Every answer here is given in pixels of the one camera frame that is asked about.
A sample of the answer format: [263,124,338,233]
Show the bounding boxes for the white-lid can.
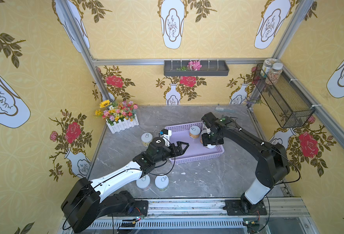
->
[189,125,201,139]
[200,133,204,144]
[155,175,169,191]
[136,175,151,191]
[202,140,216,149]

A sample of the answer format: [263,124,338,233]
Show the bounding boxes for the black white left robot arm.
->
[61,137,189,233]

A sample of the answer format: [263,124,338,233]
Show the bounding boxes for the white-lid can behind arm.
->
[141,133,153,147]

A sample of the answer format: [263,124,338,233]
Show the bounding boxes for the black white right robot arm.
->
[201,112,290,206]

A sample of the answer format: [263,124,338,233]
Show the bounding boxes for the purple perforated plastic basket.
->
[165,122,225,164]

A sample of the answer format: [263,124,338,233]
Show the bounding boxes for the teal brush white bristles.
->
[215,106,236,113]

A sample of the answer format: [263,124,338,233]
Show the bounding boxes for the flowers in white fence planter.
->
[95,100,139,134]

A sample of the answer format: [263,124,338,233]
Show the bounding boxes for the pink flower on shelf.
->
[188,60,202,71]

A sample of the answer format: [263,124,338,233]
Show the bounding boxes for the jar with white lid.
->
[266,62,283,85]

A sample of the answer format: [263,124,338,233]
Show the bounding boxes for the aluminium back crossbar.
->
[92,58,273,66]

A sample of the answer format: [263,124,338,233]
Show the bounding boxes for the jar with patterned lid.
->
[260,58,278,77]

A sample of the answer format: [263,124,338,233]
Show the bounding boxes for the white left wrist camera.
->
[159,129,172,147]

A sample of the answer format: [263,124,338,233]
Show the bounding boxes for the aluminium front rail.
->
[94,197,310,219]

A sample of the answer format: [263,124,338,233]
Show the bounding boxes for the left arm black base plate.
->
[107,200,148,217]

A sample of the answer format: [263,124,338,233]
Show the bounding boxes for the dark grey wall shelf tray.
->
[164,59,229,77]

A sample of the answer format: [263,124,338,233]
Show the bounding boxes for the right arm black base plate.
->
[223,199,268,216]

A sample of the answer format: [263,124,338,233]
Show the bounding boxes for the black wire mesh basket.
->
[254,64,316,128]

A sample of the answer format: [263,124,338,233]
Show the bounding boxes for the aluminium frame post left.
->
[53,1,113,100]

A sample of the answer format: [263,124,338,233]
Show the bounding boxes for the aluminium frame post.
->
[247,0,314,103]
[53,1,113,100]

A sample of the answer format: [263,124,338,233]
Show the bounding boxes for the aluminium frame post right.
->
[247,0,314,103]

